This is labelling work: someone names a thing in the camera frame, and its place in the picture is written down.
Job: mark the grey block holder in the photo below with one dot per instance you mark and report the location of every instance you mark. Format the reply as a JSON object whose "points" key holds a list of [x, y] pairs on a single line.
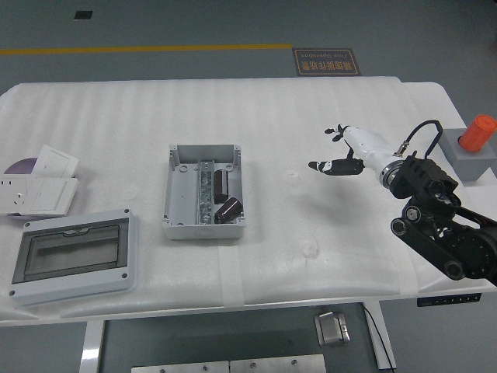
{"points": [[470, 167]]}

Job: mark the black floor sign orange text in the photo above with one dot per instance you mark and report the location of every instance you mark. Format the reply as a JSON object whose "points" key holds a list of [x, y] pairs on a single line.
{"points": [[326, 62]]}

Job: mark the white socket panel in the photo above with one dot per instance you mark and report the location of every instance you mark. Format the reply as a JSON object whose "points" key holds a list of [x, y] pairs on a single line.
{"points": [[15, 192]]}

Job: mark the white foam mat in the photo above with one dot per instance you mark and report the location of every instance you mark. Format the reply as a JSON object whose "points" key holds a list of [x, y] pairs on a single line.
{"points": [[272, 116]]}

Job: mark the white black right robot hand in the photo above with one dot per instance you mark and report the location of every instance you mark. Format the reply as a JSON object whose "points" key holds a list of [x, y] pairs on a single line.
{"points": [[367, 145]]}

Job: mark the white switch panel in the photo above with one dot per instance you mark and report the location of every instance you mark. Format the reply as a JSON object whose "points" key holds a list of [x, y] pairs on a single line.
{"points": [[54, 161], [50, 194]]}

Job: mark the grey box with clear cover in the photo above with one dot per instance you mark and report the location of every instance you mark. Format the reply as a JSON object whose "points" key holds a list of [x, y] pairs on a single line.
{"points": [[77, 289]]}

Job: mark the black floor hatch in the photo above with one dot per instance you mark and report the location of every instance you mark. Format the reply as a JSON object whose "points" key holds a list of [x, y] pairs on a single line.
{"points": [[82, 14]]}

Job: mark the white table leg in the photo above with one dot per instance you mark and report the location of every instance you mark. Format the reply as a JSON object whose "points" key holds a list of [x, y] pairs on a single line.
{"points": [[91, 346], [382, 334]]}

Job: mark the metal floor plate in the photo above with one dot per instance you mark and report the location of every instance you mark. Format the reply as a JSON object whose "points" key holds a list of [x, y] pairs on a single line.
{"points": [[277, 364], [180, 368]]}

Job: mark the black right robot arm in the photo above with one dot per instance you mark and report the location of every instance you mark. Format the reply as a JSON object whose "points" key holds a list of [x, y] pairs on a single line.
{"points": [[423, 178]]}

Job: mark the orange cylinder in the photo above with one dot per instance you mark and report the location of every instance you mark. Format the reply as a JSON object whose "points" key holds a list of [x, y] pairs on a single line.
{"points": [[477, 134]]}

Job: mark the black table control panel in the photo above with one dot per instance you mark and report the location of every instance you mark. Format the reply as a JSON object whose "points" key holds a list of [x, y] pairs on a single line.
{"points": [[448, 300]]}

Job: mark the grey open junction box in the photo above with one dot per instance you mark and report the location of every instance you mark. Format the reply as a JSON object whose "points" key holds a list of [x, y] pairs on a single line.
{"points": [[182, 194]]}

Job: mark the metal mounting rail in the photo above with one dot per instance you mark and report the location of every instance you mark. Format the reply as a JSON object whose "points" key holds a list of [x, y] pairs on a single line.
{"points": [[206, 194]]}

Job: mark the metal floor pedal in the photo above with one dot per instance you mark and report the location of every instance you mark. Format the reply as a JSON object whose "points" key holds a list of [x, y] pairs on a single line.
{"points": [[330, 330]]}

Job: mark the purple disc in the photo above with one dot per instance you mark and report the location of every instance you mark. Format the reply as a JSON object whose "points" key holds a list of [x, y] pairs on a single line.
{"points": [[21, 167]]}

